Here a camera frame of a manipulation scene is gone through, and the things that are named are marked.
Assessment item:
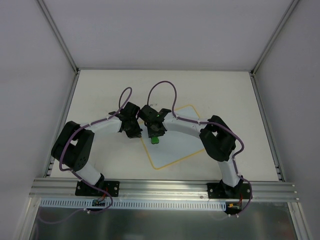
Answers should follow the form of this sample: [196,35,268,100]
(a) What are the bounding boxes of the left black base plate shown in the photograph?
[74,180,120,197]

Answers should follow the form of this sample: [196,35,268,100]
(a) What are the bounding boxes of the green whiteboard eraser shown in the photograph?
[150,136,160,145]

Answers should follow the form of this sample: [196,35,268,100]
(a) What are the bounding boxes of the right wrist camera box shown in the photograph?
[138,105,172,124]

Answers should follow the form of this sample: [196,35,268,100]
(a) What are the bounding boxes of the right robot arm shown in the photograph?
[140,112,245,199]

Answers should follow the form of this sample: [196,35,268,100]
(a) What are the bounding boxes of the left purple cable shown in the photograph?
[39,86,133,225]

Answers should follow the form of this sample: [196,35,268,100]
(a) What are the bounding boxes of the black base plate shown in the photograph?
[74,180,120,197]
[206,182,252,200]

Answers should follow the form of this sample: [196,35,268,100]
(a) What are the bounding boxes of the white slotted cable duct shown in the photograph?
[39,198,227,212]

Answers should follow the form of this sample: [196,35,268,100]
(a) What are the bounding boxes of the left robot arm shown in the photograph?
[50,113,142,196]

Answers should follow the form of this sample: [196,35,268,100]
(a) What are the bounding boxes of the right aluminium frame post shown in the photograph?
[249,0,301,182]

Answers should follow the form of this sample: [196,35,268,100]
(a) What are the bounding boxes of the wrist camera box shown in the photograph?
[120,101,140,119]
[138,105,172,124]

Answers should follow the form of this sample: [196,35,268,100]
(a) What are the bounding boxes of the yellow-framed whiteboard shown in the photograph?
[138,119,205,170]

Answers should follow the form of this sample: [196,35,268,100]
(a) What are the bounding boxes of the purple cable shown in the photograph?
[147,80,253,218]
[39,86,133,225]

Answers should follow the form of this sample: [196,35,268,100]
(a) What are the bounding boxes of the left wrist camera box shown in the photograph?
[120,101,140,119]

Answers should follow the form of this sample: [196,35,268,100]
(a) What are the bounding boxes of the aluminium frame post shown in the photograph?
[36,0,80,176]
[249,0,301,182]

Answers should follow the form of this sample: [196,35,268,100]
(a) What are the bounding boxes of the left aluminium frame post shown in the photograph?
[36,0,80,176]

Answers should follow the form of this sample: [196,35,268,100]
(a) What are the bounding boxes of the aluminium mounting rail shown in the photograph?
[29,177,300,203]

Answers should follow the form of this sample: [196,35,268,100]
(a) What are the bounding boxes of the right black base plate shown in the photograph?
[206,182,252,200]

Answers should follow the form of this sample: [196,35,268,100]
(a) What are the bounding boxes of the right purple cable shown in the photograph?
[147,80,253,218]

